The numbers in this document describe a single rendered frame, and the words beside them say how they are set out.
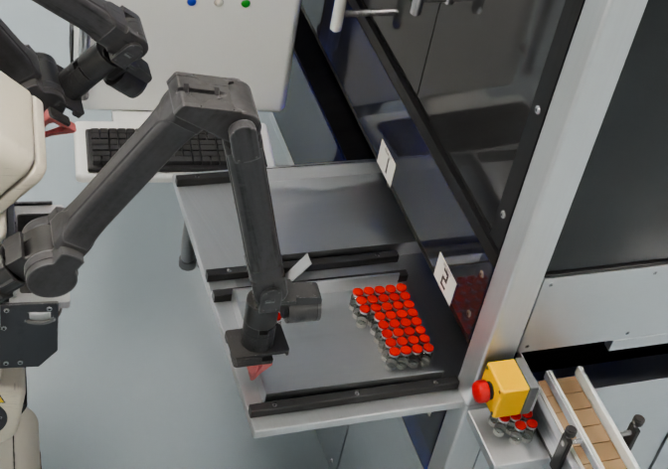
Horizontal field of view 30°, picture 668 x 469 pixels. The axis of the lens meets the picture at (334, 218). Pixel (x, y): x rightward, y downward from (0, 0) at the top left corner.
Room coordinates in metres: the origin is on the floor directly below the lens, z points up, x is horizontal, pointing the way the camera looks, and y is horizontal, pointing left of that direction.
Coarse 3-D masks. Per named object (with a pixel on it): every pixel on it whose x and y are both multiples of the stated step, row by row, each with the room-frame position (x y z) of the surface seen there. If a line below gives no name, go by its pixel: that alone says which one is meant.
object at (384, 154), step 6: (384, 144) 2.04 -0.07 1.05; (384, 150) 2.04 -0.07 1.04; (378, 156) 2.06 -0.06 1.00; (384, 156) 2.03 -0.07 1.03; (390, 156) 2.01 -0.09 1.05; (378, 162) 2.05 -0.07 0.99; (384, 162) 2.03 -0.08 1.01; (390, 162) 2.00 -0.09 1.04; (384, 168) 2.02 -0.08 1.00; (390, 168) 2.00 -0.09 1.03; (384, 174) 2.02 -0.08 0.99; (390, 174) 1.99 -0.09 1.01; (390, 180) 1.99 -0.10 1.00; (390, 186) 1.98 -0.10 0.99
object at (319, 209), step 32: (288, 192) 2.03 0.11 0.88; (320, 192) 2.05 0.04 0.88; (352, 192) 2.07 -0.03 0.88; (384, 192) 2.09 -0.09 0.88; (288, 224) 1.93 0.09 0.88; (320, 224) 1.95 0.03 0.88; (352, 224) 1.97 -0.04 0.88; (384, 224) 1.99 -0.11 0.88; (288, 256) 1.80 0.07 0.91; (320, 256) 1.83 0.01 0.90
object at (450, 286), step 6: (438, 258) 1.75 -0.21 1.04; (438, 264) 1.74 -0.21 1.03; (444, 264) 1.72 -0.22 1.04; (438, 270) 1.74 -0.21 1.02; (438, 276) 1.73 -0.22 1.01; (444, 276) 1.71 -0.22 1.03; (450, 276) 1.70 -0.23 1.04; (438, 282) 1.73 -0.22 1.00; (444, 282) 1.71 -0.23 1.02; (450, 282) 1.69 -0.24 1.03; (450, 288) 1.68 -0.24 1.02; (444, 294) 1.70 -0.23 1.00; (450, 294) 1.68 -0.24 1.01; (450, 300) 1.67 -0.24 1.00
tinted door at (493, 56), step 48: (480, 0) 1.86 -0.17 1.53; (528, 0) 1.73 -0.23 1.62; (432, 48) 1.97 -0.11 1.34; (480, 48) 1.82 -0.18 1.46; (528, 48) 1.70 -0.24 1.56; (432, 96) 1.93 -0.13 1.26; (480, 96) 1.78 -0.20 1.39; (528, 96) 1.66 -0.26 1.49; (480, 144) 1.75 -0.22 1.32; (480, 192) 1.70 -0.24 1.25
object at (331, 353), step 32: (320, 288) 1.75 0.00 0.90; (352, 288) 1.77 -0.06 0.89; (320, 320) 1.67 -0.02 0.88; (352, 320) 1.69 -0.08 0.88; (320, 352) 1.59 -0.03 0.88; (352, 352) 1.61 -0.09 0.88; (256, 384) 1.49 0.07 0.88; (288, 384) 1.50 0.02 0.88; (320, 384) 1.52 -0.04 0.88; (352, 384) 1.51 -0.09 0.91; (384, 384) 1.53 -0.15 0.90
